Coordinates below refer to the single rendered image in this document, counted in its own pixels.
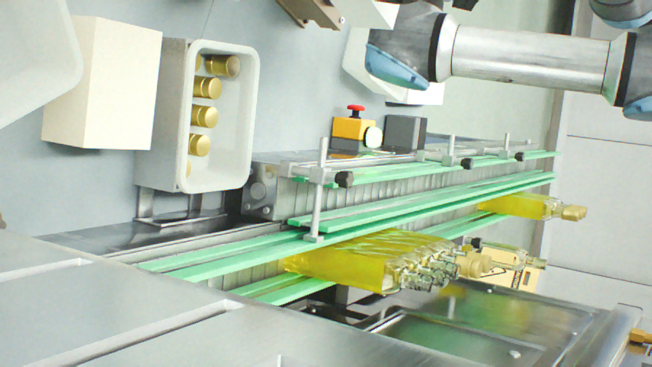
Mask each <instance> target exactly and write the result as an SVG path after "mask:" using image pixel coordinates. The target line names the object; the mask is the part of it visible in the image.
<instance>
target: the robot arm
mask: <svg viewBox="0 0 652 367"><path fill-rule="evenodd" d="M373 1H379V2H384V3H389V4H399V9H398V12H397V16H396V20H395V23H394V27H393V30H386V29H375V28H370V31H369V35H368V40H367V43H366V45H365V46H366V53H365V62H364V64H365V69H366V71H367V72H368V73H369V74H370V75H372V76H374V77H375V78H377V79H380V80H382V81H384V82H388V83H389V84H393V85H397V86H399V87H404V88H406V89H410V90H416V91H427V90H428V87H430V82H433V83H438V84H442V83H443V82H444V81H445V80H447V79H448V78H450V77H451V76H459V77H465V78H471V79H481V80H488V81H493V82H504V83H510V84H521V85H527V86H533V87H544V88H550V89H556V90H567V91H573V92H583V93H589V94H595V95H602V96H603V97H604V98H605V99H606V100H607V101H608V103H609V104H610V105H611V106H615V107H620V108H623V109H622V113H623V115H624V117H625V118H627V119H631V120H637V121H643V122H652V0H589V5H590V8H591V10H592V11H593V12H594V13H595V14H596V16H598V17H599V18H600V19H601V20H602V21H603V22H604V23H605V24H606V25H609V26H610V27H612V28H617V29H621V30H624V29H632V28H636V27H639V28H638V32H637V33H635V32H626V31H625V32H624V33H623V34H621V35H620V36H618V37H617V38H615V39H613V40H607V39H593V38H586V37H579V36H566V35H558V34H551V33H538V32H531V31H518V30H510V29H503V28H490V27H482V26H475V25H462V24H460V23H458V22H457V20H456V19H455V18H454V16H452V15H451V14H448V13H442V11H443V6H444V3H445V2H450V1H453V3H452V7H454V8H457V9H463V10H466V11H470V12H471V11H472V10H473V8H474V6H475V5H476V3H478V2H479V0H373Z"/></svg>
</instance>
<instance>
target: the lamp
mask: <svg viewBox="0 0 652 367"><path fill-rule="evenodd" d="M381 139H382V133H381V131H380V130H379V129H378V128H377V127H370V126H368V127H367V128H366V129H365V131H364V135H363V143H364V145H365V147H373V148H375V147H377V146H379V145H380V143H381Z"/></svg>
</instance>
